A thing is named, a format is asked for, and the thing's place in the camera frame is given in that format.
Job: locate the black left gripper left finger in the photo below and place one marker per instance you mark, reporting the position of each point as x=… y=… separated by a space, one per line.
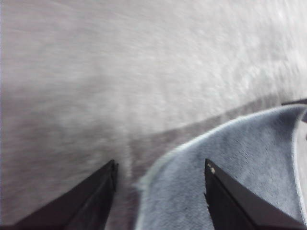
x=84 y=206

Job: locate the grey table cloth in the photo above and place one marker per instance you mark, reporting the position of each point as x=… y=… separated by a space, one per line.
x=120 y=72

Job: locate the purple towel with grey hem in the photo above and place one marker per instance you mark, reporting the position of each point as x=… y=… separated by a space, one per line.
x=251 y=153

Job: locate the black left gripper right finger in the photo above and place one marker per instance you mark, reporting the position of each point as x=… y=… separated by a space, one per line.
x=235 y=206

